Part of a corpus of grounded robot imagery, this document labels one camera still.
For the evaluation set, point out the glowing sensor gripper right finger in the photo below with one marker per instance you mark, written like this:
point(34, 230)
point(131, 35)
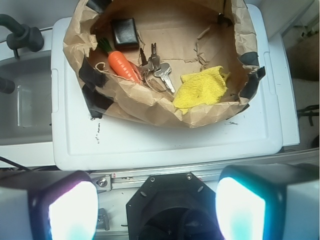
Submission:
point(269, 202)

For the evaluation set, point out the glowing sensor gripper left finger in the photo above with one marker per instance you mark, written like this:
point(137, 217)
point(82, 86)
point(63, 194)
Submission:
point(47, 205)

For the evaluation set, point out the yellow cloth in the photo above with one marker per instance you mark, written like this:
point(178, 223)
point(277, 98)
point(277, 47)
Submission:
point(205, 87)

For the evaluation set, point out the white plastic tray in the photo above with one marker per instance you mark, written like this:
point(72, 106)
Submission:
point(110, 143)

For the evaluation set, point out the white toy sink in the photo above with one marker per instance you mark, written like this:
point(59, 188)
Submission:
point(25, 114)

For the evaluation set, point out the brown paper bag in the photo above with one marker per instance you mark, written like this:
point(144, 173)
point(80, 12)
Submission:
point(191, 35)

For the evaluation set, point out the orange toy carrot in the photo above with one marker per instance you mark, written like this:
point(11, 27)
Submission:
point(118, 62)

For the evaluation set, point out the dark grey toy faucet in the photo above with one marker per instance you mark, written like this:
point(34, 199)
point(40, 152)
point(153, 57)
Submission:
point(21, 36)

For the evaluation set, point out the bunch of silver keys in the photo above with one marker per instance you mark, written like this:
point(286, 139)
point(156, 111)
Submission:
point(158, 69)

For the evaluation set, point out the small black box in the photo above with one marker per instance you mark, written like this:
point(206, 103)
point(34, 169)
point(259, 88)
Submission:
point(124, 34)

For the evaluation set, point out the black octagonal mount plate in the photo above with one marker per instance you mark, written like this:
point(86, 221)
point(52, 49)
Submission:
point(176, 206)

